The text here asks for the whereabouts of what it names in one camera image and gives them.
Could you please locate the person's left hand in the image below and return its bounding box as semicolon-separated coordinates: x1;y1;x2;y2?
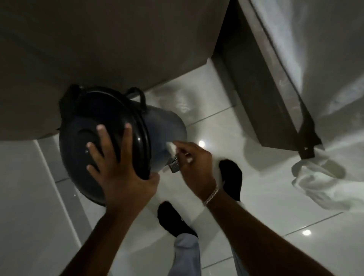
86;123;160;214

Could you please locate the person's left jeans leg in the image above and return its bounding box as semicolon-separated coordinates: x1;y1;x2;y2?
173;233;202;276

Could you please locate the person's right forearm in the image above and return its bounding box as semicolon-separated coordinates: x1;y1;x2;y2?
204;191;335;276

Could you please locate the white bedsheet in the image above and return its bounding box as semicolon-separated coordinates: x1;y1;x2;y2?
238;0;364;212

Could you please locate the person's left forearm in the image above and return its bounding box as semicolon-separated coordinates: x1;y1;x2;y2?
59;203;151;276

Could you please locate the silver chain bracelet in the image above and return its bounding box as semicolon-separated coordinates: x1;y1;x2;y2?
202;184;220;207

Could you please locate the person's black sock foot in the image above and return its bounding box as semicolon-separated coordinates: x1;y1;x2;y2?
157;201;198;238
218;159;243;202

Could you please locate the person's right hand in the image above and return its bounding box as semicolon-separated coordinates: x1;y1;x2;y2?
172;141;219;203

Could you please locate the person's right black sock foot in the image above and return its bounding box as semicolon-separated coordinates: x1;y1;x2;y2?
218;159;243;202

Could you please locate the person's left black sock foot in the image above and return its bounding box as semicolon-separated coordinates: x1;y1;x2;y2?
157;201;198;238

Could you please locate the dark brown bed frame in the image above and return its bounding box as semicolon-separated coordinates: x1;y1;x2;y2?
212;0;324;160

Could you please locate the black lidded grey waste bin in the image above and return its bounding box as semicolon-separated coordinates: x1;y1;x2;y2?
58;84;187;207

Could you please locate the white tissue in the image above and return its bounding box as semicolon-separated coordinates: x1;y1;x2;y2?
166;141;194;164

